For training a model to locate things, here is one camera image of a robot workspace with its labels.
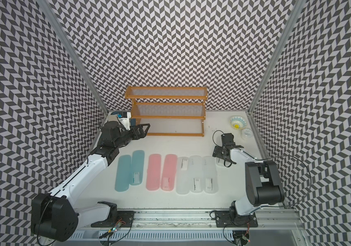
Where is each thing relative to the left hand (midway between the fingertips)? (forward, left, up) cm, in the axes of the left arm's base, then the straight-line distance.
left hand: (144, 127), depth 80 cm
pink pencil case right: (-22, -12, -22) cm, 33 cm away
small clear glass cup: (+8, -62, -19) cm, 66 cm away
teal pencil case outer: (-19, +14, -22) cm, 32 cm away
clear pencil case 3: (-12, -37, -28) cm, 47 cm away
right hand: (-6, -45, -23) cm, 51 cm away
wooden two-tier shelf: (+37, -9, -26) cm, 46 cm away
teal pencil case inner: (-13, +7, -23) cm, 27 cm away
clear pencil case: (-21, -20, -24) cm, 37 cm away
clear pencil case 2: (-16, -28, -24) cm, 40 cm away
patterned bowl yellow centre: (+20, -60, -21) cm, 66 cm away
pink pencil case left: (-17, -3, -23) cm, 28 cm away
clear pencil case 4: (-9, -42, -22) cm, 49 cm away
